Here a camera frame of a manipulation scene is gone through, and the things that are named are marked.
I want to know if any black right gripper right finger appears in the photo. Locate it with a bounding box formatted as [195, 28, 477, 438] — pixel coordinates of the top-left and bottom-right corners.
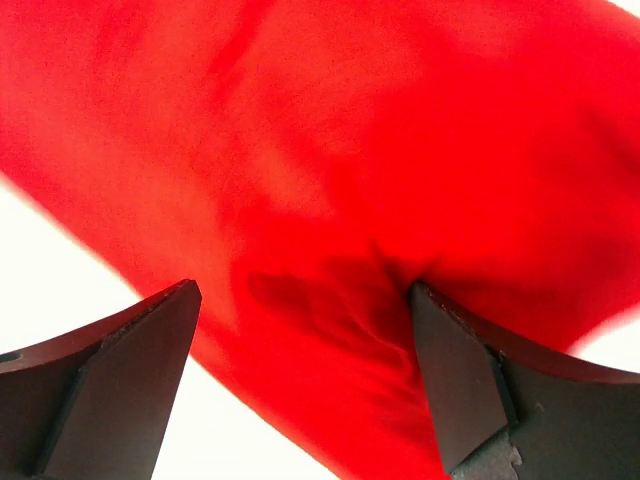
[408, 282, 639, 479]

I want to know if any red t-shirt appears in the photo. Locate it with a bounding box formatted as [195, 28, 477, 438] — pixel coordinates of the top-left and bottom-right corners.
[1, 1, 639, 479]

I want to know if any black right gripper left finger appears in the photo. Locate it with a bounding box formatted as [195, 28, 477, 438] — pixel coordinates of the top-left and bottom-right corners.
[1, 280, 201, 479]

